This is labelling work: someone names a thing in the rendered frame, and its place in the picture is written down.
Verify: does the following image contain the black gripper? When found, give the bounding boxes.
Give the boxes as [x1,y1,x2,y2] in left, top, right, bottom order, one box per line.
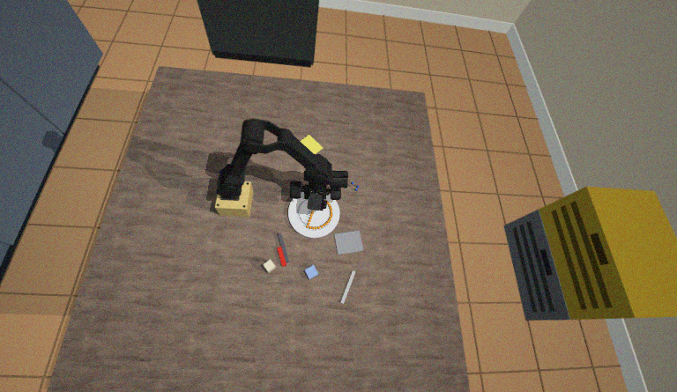
[290,181,341,200]

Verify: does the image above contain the yellow flat square pad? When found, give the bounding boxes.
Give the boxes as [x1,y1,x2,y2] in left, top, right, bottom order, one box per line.
[300,135,323,154]

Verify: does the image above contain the white round plate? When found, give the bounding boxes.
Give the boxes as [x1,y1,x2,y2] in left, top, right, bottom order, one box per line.
[288,192,340,239]

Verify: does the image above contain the light grey thin bar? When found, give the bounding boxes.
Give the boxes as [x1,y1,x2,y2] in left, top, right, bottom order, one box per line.
[340,271,355,304]

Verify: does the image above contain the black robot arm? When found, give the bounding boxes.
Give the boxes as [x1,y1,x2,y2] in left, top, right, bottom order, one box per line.
[216,118,348,211]

